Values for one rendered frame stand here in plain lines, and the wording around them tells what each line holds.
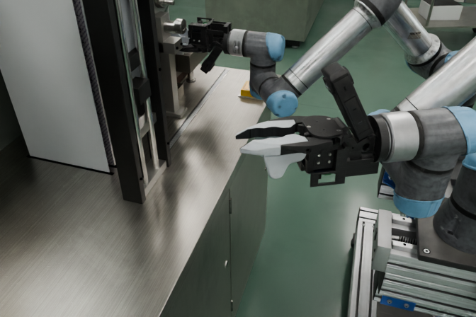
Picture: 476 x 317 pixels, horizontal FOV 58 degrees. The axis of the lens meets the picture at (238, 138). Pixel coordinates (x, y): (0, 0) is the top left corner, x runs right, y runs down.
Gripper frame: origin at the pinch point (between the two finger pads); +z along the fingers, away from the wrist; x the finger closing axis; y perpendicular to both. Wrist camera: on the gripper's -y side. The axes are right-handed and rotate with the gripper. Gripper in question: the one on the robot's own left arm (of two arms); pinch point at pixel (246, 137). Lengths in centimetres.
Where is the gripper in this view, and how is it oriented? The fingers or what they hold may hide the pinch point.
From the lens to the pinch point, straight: 60.4
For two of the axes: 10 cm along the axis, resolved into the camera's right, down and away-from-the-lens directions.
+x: -1.6, -4.4, 8.8
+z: -9.9, 0.9, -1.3
